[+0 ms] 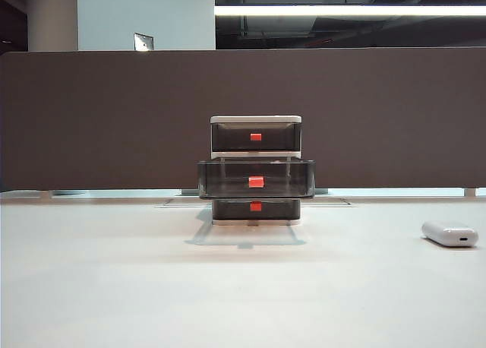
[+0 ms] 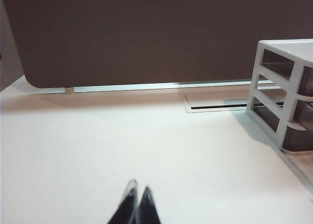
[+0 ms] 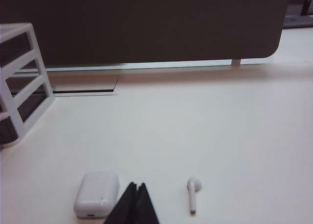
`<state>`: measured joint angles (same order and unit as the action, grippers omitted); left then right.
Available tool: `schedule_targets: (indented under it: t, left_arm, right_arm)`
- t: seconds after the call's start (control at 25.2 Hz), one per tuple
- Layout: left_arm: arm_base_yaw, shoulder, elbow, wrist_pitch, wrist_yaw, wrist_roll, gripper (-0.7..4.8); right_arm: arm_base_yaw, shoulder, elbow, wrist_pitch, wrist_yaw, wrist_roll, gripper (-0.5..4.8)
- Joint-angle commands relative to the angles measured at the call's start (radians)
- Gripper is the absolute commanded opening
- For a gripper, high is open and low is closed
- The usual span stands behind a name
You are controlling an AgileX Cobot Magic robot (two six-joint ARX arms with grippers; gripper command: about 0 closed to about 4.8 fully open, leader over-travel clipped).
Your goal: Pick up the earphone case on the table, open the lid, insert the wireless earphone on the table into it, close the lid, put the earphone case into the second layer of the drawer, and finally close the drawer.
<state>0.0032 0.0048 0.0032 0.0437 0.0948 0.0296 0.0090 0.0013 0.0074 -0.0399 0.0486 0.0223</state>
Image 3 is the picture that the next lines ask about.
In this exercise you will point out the brown desk partition panel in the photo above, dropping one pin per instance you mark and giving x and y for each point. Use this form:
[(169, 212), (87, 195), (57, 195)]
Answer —
[(146, 26)]

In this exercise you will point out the small three-drawer storage cabinet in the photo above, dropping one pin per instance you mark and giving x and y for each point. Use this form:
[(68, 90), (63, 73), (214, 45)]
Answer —
[(39, 62)]

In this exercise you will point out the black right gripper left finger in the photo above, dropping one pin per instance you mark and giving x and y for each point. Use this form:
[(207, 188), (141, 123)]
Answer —
[(124, 209)]

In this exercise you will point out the grey background desk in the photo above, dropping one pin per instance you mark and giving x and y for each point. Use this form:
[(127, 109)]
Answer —
[(297, 22)]

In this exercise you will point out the white partition support bracket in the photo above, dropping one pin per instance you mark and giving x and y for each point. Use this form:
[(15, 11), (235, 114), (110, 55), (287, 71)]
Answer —
[(236, 62)]

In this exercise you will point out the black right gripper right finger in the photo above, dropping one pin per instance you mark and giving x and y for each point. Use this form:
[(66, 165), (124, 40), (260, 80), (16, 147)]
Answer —
[(146, 209)]

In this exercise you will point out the white earphone charging case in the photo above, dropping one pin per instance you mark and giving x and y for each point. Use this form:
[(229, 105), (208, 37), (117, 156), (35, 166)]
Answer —
[(95, 194)]

